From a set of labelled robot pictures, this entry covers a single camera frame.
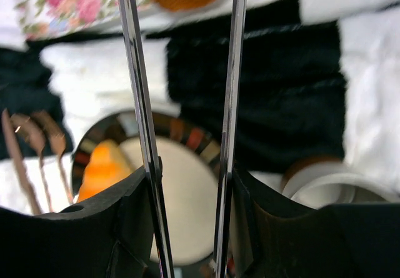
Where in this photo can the black white checkered cloth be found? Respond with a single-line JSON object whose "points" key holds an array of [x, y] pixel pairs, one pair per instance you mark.
{"points": [[318, 78]]}

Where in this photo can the floral rectangular tray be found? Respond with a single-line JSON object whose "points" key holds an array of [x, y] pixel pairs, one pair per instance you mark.
{"points": [[45, 19]]}

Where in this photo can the black rimmed beige plate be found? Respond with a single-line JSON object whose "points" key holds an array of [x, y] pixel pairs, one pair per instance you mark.
{"points": [[190, 158]]}

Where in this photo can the grey ceramic cup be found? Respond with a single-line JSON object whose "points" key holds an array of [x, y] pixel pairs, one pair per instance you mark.
{"points": [[319, 181]]}

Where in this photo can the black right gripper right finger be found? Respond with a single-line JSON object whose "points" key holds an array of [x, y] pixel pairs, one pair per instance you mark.
{"points": [[273, 236]]}

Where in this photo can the copper knife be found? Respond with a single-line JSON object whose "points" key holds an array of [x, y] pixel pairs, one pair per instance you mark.
{"points": [[17, 159]]}

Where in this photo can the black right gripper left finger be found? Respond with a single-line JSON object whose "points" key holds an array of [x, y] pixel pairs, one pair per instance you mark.
{"points": [[107, 235]]}

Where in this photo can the orange croissant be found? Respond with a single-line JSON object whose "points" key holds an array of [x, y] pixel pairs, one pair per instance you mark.
{"points": [[107, 166]]}

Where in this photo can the copper spoon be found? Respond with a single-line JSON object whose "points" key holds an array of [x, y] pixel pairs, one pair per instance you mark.
{"points": [[34, 137]]}

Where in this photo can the copper fork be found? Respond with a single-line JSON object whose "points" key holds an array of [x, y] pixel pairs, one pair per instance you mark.
{"points": [[58, 144]]}

